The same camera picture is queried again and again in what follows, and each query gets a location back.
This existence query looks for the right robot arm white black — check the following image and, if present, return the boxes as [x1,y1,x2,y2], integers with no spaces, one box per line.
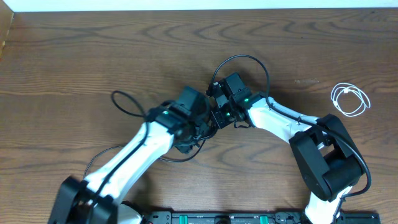
[210,89,371,223]

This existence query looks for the cardboard box side panel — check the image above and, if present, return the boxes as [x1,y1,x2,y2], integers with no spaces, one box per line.
[0,0,14,55]

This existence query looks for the white USB cable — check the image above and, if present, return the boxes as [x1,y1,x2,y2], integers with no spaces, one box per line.
[330,82,372,118]

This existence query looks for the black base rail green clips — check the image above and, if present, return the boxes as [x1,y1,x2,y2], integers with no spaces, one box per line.
[139,211,381,224]

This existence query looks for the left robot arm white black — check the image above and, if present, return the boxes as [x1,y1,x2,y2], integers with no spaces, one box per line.
[49,104,210,223]

